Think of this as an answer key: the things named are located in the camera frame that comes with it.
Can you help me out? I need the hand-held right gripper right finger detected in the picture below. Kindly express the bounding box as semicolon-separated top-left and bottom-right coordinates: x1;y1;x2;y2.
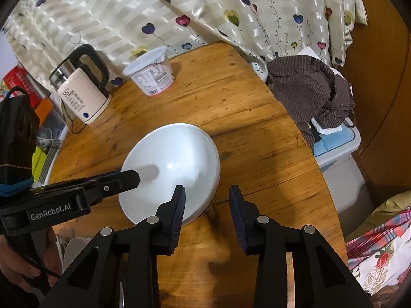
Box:
229;185;375;308

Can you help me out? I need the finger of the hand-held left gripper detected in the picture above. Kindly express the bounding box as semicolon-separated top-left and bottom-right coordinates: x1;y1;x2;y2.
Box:
30;169;142;206

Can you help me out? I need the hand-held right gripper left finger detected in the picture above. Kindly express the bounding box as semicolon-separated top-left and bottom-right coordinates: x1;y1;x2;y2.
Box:
39;184;187;308

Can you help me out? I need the white bowl blue stripe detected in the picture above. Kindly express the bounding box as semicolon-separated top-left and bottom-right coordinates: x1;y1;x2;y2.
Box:
180;125;221;227
119;123;219;227

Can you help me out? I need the person's left hand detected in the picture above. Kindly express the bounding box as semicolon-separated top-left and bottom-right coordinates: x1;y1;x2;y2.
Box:
0;231;63;296

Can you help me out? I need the thick green box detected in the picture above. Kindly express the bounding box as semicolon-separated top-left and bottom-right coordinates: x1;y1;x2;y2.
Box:
32;146;52;180

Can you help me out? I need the orange lid clear container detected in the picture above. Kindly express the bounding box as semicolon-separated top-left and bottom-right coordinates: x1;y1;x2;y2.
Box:
34;98;69;145

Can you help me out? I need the long red box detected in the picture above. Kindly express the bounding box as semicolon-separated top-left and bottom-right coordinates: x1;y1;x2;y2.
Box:
0;66;42;103

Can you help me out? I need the cream electric kettle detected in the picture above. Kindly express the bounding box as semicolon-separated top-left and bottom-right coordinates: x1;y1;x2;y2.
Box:
49;44;112;124

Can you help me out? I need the white plastic tub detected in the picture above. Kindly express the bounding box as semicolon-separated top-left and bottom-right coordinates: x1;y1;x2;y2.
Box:
124;46;175;97

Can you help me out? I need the white storage bin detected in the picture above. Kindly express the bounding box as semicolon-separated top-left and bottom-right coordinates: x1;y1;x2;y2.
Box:
313;123;376;225

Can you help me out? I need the blue cloth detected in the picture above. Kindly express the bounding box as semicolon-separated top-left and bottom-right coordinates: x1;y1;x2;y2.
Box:
314;131;355;156

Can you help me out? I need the white cloth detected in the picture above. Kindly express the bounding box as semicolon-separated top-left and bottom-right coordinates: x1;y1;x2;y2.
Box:
310;117;342;135

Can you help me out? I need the brown checkered shirt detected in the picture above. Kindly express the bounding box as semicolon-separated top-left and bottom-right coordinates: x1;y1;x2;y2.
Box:
266;55;356;150

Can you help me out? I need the plaid floral blanket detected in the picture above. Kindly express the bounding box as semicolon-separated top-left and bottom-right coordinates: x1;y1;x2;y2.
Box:
345;208;411;297

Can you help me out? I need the olive cloth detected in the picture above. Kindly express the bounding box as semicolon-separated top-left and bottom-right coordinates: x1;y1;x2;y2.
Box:
345;191;411;241

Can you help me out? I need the heart print curtain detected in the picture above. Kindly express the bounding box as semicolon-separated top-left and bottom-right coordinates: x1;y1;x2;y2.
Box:
6;0;368;82

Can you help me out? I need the wooden door panel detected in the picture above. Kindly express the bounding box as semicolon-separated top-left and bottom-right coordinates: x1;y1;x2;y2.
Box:
334;0;411;206

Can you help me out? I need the black kettle cable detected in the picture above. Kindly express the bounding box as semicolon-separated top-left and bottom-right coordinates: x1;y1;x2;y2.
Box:
61;103;86;134

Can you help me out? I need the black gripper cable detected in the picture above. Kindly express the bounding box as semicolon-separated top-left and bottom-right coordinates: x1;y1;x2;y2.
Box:
5;86;29;103

